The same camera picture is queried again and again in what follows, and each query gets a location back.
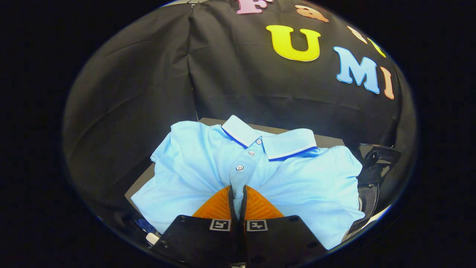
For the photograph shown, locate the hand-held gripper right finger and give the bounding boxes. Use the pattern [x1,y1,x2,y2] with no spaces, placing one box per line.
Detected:
[242,185,328,268]

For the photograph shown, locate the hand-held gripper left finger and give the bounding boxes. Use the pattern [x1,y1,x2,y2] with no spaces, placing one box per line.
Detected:
[151,185,242,268]

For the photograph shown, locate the light blue polo shirt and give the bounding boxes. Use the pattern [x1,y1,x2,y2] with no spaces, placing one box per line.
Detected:
[131,115,366,251]

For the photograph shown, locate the grey washing machine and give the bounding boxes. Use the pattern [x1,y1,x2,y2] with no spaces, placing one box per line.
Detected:
[340,179,382,244]

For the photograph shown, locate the grey cabinet with dark top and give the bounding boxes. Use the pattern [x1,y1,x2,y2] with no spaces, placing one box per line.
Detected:
[125,117,347,211]

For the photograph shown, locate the black backdrop cloth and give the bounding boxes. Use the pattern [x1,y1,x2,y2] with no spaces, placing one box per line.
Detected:
[61,0,417,224]

